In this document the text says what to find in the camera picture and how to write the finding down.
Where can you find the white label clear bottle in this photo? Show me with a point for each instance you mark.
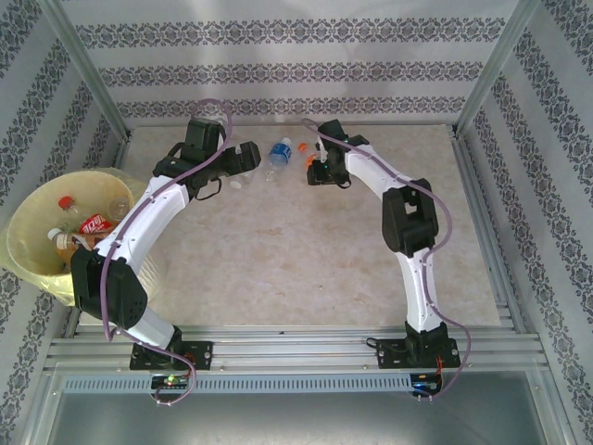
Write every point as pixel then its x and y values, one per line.
pixel 237 184

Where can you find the orange label bottle orange cap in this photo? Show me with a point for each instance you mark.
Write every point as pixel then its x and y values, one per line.
pixel 303 146

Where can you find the blue label water bottle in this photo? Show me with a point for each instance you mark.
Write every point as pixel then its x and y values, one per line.
pixel 279 154

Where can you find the red label cola bottle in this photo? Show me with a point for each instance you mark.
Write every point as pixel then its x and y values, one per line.
pixel 95 224

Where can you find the red gold label bottle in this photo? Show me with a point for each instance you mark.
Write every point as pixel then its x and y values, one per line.
pixel 65 248

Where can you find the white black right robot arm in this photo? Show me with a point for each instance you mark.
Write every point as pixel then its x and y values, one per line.
pixel 419 287

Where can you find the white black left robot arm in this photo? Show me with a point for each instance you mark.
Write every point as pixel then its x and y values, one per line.
pixel 143 222

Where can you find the cream plastic waste bin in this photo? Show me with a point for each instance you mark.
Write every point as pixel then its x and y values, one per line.
pixel 153 278

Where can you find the left controller board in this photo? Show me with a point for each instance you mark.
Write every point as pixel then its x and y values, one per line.
pixel 169 381

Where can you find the controller board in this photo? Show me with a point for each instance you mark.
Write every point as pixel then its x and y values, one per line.
pixel 169 381
pixel 424 384

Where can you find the right controller board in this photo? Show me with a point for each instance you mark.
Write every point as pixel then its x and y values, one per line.
pixel 424 384

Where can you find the grey metal base panel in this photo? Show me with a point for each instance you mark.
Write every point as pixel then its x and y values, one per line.
pixel 296 422

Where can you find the aluminium left frame post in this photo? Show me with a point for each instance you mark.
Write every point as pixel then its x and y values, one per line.
pixel 85 60

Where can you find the aluminium frame post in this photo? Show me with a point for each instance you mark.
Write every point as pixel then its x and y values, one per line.
pixel 85 60
pixel 496 60

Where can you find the aluminium right side rail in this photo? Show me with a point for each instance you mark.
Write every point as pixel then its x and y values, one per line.
pixel 479 194

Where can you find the aluminium right frame post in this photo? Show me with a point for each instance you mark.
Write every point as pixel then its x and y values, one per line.
pixel 496 60

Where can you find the aluminium mounting rail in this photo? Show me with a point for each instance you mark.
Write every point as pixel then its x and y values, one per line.
pixel 287 352

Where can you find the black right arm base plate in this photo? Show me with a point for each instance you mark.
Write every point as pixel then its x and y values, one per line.
pixel 391 356

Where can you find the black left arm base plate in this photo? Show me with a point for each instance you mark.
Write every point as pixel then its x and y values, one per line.
pixel 199 354

